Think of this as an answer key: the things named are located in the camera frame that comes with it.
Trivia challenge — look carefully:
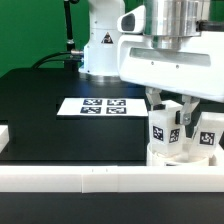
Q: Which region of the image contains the white round stool seat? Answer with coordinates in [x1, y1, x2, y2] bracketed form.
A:
[146, 145, 219, 167]

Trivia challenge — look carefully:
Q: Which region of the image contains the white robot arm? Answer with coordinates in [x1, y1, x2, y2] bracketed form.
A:
[80, 0, 224, 125]

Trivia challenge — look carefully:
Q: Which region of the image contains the white marker sheet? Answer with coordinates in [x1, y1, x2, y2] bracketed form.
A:
[57, 98, 147, 117]

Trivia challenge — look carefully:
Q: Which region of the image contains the white fence left wall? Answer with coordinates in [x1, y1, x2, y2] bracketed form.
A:
[0, 125, 9, 153]

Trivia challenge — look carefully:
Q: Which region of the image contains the black camera pole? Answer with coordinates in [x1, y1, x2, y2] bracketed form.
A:
[63, 0, 79, 71]

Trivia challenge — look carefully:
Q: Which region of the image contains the black cable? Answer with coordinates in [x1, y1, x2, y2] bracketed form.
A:
[31, 49, 84, 70]

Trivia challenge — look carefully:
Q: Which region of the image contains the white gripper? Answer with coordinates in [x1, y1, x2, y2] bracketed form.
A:
[117, 4, 224, 126]

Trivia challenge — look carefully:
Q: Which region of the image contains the white fence front wall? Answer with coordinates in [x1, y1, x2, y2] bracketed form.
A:
[0, 166, 224, 193]

